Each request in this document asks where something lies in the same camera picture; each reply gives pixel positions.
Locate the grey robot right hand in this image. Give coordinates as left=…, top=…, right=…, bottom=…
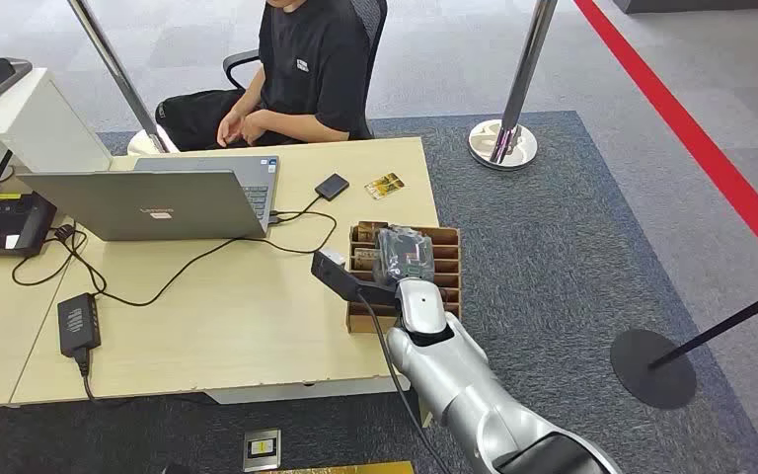
left=374, top=225, right=437, bottom=287

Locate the person's left hand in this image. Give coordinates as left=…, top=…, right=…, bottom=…
left=241, top=109, right=271, bottom=147

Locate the person's right hand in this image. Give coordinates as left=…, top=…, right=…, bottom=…
left=216, top=110, right=245, bottom=149

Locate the cardboard card organiser box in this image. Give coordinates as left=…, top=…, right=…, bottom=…
left=345, top=220, right=463, bottom=336

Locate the yellow brown patterned card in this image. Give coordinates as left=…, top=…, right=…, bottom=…
left=363, top=172, right=407, bottom=201

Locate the person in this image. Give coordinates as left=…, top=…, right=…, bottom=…
left=155, top=0, right=374, bottom=153

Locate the black square card reader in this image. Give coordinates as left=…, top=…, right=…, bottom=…
left=314, top=172, right=350, bottom=202

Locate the white stanchion base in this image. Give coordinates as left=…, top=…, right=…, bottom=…
left=467, top=118, right=540, bottom=172
left=126, top=127, right=182, bottom=158

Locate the silver laptop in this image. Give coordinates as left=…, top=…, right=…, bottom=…
left=16, top=154, right=281, bottom=243

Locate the chrome stanchion pole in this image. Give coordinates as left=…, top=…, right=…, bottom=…
left=489, top=0, right=560, bottom=166
left=66, top=0, right=171, bottom=156

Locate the black office chair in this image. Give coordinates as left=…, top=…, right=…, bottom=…
left=222, top=0, right=390, bottom=141

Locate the white cabinet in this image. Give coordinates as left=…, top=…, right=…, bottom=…
left=0, top=67, right=114, bottom=176

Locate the metal floor socket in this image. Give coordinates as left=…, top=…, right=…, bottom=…
left=242, top=428, right=283, bottom=474

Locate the black router with antenna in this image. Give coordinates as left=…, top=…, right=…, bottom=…
left=0, top=150, right=58, bottom=259

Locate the black laptop power adapter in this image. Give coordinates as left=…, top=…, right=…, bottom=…
left=56, top=292, right=103, bottom=359

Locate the black round floor base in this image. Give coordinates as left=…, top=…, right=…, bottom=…
left=609, top=328, right=699, bottom=412

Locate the red barrier belt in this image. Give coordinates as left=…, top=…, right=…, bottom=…
left=571, top=0, right=758, bottom=283

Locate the black thin pole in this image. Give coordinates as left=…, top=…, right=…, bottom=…
left=648, top=280, right=758, bottom=371

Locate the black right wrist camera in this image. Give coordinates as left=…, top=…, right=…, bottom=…
left=310, top=248, right=401, bottom=309

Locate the black card reader cable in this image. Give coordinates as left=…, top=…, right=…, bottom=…
left=268, top=195, right=324, bottom=220

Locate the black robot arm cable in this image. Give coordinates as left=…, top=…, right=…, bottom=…
left=354, top=292, right=452, bottom=474

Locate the black laptop power cable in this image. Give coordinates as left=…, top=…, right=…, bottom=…
left=94, top=210, right=340, bottom=309

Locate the black router cable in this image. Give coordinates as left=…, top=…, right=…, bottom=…
left=11, top=223, right=109, bottom=297

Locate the black adapter mains cable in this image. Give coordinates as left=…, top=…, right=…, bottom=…
left=76, top=350, right=98, bottom=402

